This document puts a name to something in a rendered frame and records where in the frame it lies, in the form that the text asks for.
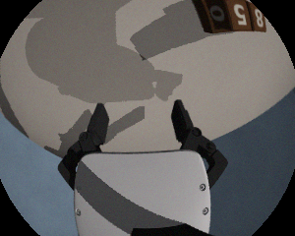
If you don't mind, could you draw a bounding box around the brown wooden tray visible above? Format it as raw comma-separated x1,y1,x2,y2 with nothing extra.
193,0,232,33

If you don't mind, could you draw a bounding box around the brown number cube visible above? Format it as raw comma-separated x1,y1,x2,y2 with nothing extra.
206,0,252,31
245,1,266,32

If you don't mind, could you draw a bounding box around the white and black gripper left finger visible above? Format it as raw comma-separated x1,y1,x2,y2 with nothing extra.
58,103,109,191

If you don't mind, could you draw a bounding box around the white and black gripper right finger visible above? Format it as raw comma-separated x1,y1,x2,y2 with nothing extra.
171,99,228,189

